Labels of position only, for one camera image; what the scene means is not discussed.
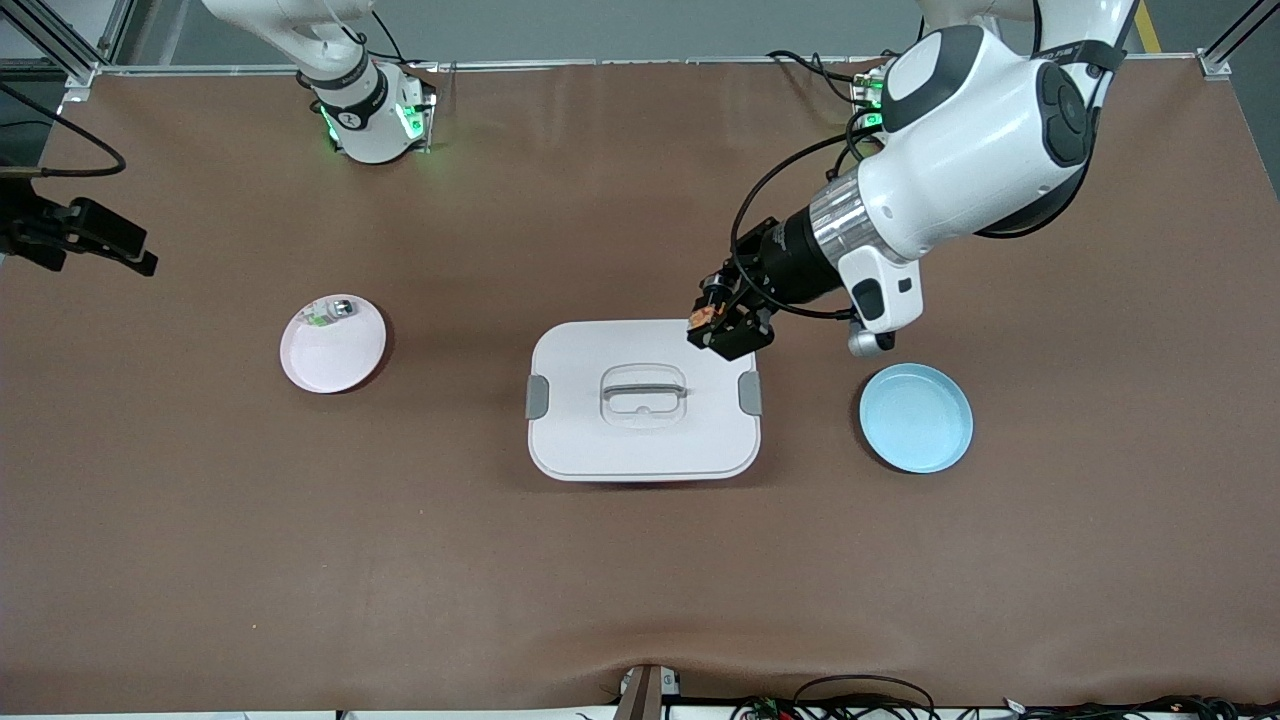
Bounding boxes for tangled cables at table edge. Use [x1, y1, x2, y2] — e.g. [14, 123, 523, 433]
[730, 675, 1280, 720]

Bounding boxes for black arm base cables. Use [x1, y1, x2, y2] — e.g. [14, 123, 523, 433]
[355, 10, 438, 76]
[768, 50, 871, 106]

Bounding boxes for pale pink round plate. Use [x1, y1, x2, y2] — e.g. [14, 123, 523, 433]
[279, 295, 387, 395]

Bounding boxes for black left arm base cables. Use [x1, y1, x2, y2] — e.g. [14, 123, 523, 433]
[768, 50, 871, 106]

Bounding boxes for orange and black push-button switch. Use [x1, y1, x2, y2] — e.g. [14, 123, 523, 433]
[688, 283, 731, 336]

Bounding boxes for grey box lid handle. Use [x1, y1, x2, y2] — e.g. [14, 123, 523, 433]
[598, 365, 691, 429]

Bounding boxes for brown table mat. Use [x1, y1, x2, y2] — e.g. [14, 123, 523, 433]
[0, 60, 1280, 713]

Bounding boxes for aluminium frame post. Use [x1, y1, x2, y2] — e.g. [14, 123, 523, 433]
[0, 0, 136, 91]
[1200, 0, 1280, 81]

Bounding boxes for white lidded storage box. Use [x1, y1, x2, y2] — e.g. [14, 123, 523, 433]
[527, 319, 763, 483]

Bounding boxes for light blue round plate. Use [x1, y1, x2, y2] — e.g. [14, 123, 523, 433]
[859, 363, 974, 474]

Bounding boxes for silver table edge rail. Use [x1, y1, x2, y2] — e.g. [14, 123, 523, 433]
[95, 57, 1201, 77]

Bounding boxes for black right arm base cables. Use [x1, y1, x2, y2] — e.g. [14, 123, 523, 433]
[355, 10, 438, 76]

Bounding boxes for metal bracket at table edge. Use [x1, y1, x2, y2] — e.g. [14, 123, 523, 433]
[613, 665, 683, 720]

